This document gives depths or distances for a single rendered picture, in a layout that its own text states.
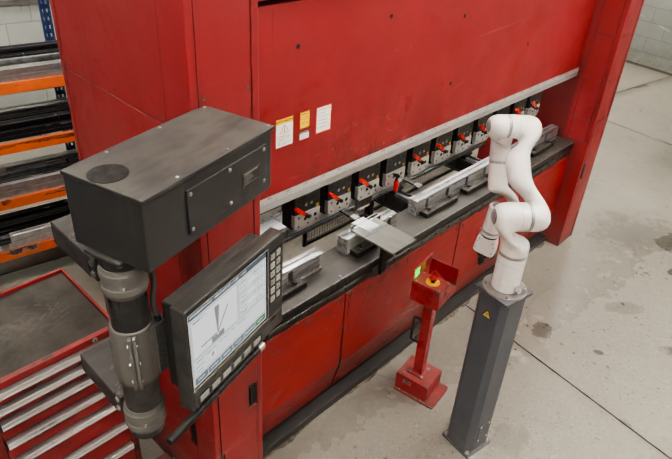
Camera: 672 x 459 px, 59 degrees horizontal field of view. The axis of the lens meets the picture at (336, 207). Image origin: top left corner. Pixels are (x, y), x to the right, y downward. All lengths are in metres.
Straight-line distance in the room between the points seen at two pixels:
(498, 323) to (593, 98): 2.27
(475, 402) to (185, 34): 2.16
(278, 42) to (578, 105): 2.88
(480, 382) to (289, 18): 1.83
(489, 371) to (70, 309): 1.82
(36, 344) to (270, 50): 1.37
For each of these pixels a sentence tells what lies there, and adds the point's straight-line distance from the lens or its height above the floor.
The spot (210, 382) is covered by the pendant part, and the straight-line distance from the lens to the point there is 1.79.
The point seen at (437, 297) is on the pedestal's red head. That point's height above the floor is 0.75.
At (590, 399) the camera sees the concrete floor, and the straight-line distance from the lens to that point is 3.85.
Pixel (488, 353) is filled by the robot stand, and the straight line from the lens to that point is 2.85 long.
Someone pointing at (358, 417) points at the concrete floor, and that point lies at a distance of 3.39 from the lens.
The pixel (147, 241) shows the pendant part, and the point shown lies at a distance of 1.38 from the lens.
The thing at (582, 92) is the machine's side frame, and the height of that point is 1.24.
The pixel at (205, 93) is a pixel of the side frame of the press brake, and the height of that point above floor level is 1.98.
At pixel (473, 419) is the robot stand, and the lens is 3.16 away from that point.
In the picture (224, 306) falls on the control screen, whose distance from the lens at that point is 1.68.
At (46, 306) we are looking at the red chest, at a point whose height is 0.98.
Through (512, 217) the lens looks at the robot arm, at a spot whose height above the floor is 1.39.
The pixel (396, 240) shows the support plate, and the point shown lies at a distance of 2.90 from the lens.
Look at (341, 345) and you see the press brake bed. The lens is 3.14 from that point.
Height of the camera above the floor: 2.60
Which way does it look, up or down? 31 degrees down
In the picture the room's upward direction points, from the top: 4 degrees clockwise
